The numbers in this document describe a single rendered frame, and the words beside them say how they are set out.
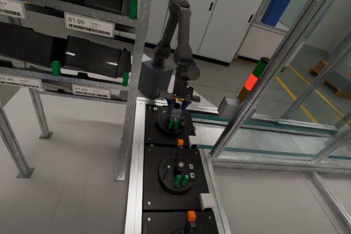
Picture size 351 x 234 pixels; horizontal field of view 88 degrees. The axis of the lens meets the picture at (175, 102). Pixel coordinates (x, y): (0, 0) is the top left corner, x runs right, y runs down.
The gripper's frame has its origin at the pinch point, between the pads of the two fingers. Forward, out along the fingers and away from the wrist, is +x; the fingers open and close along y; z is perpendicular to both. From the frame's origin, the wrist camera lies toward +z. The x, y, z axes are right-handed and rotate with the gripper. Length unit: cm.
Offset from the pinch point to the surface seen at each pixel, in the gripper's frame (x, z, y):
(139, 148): 17.9, 3.8, -14.0
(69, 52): -12.4, 26.3, -36.1
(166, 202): 29.3, 21.5, -4.1
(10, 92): 21, -156, -145
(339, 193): 33, 8, 94
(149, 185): 26.1, 17.2, -10.0
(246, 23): -157, -241, 174
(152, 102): 0.7, -20.0, -8.6
